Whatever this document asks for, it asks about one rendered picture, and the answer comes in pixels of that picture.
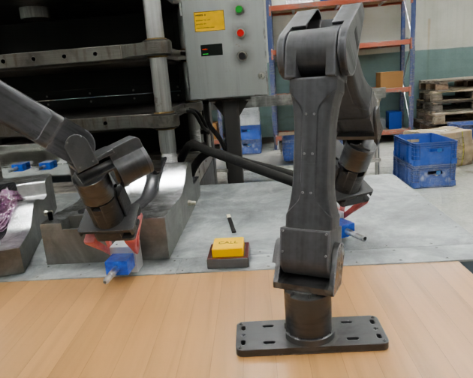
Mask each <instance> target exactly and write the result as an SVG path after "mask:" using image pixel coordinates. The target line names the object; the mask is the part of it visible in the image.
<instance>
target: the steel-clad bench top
mask: <svg viewBox="0 0 473 378"><path fill-rule="evenodd" d="M364 180H365V181H366V183H367V184H368V185H369V186H370V187H371V188H372V189H373V192H372V195H371V196H370V195H369V194H367V196H368V197H369V201H368V203H367V204H365V205H364V206H363V207H361V208H359V209H358V210H356V211H354V212H353V213H351V214H350V215H349V216H347V217H346V218H345V219H346V220H348V221H351V222H354V231H355V232H357V233H360V234H362V235H365V236H366V237H367V240H366V241H361V240H359V239H357V238H354V237H352V236H349V237H345V238H342V241H341V242H342V243H343V245H344V249H345V255H344V262H343V266H371V265H387V264H404V263H436V262H452V261H459V262H468V261H473V235H472V234H471V233H470V232H468V231H467V230H466V229H464V228H463V227H461V226H460V225H459V224H458V223H457V222H455V221H454V220H452V219H451V218H450V217H448V216H447V215H446V214H445V213H444V212H442V211H441V210H439V209H438V208H436V207H435V206H434V205H433V204H432V203H430V202H429V201H428V200H426V199H425V198H423V197H422V196H421V195H420V194H419V193H417V192H416V191H415V190H413V189H412V188H410V187H409V186H408V185H407V184H406V183H404V182H403V181H401V180H400V179H399V178H397V177H396V176H395V175H394V174H382V175H365V177H364ZM291 192H292V187H291V186H290V185H287V184H284V183H281V182H279V181H257V182H245V183H232V184H208V185H200V198H199V200H198V201H197V204H196V206H195V207H194V210H193V212H192V213H191V216H190V218H189V219H188V222H187V224H186V225H185V229H184V230H183V232H182V235H181V236H180V238H179V241H178V242H177V244H176V247H175V248H174V250H173V253H172V254H171V256H170V259H148V260H143V266H142V267H141V269H140V270H139V272H130V274H129V275H115V276H114V277H129V276H146V275H177V274H194V273H210V272H242V271H258V270H275V267H276V264H275V263H274V262H272V261H273V251H274V247H275V243H276V239H277V238H278V237H280V227H283V226H285V222H286V214H287V212H288V207H289V204H290V200H291ZM55 198H56V205H57V209H56V211H55V213H56V212H60V211H62V210H63V209H66V208H67V207H69V206H71V205H73V204H74V203H76V202H77V201H78V200H79V199H80V195H79V194H78V193H57V194H55ZM55 213H54V214H55ZM228 214H230V216H231V219H232V221H233V225H234V227H235V230H236V232H235V233H232V231H231V228H230V224H229V222H228V219H227V215H228ZM233 237H243V238H244V242H249V245H250V257H249V267H245V268H214V269H208V268H207V262H206V260H207V257H208V254H209V249H210V247H211V244H213V243H214V240H215V239H219V238H233ZM106 276H107V274H106V269H105V264H104V262H87V263H71V264H55V265H47V259H46V255H45V251H44V244H43V239H41V241H40V243H39V245H38V247H37V249H36V251H35V253H34V255H33V257H32V259H31V261H30V263H29V265H28V267H27V269H26V271H25V273H21V274H12V275H7V276H2V277H0V282H16V281H48V280H64V279H81V278H105V277H106Z"/></svg>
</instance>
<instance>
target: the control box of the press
mask: <svg viewBox="0 0 473 378"><path fill-rule="evenodd" d="M180 1H181V2H179V15H180V16H182V24H183V32H184V40H185V55H186V63H187V71H188V76H187V77H186V84H187V89H189V94H190V101H203V105H204V117H205V121H206V124H207V126H208V128H209V129H210V130H211V131H212V133H213V134H214V135H215V137H216V138H217V140H218V141H219V142H220V144H221V147H222V149H223V150H224V151H226V152H229V153H231V154H234V155H238V156H240V157H242V156H243V150H242V139H241V128H240V114H241V112H242V111H243V109H244V108H245V106H246V104H247V103H248V101H249V99H251V97H258V96H268V95H269V87H268V73H267V46H266V32H265V19H264V0H180ZM209 102H212V104H214V105H215V106H216V107H217V109H218V110H219V111H220V113H221V114H222V115H223V116H224V129H225V139H226V145H225V143H224V140H223V139H222V137H221V136H220V134H219V133H218V131H217V130H216V129H215V128H214V127H213V126H212V123H211V121H210V119H209ZM226 167H227V168H225V172H226V173H227V180H228V184H232V183H245V181H244V170H243V168H241V167H238V166H235V165H233V164H230V163H227V162H226Z"/></svg>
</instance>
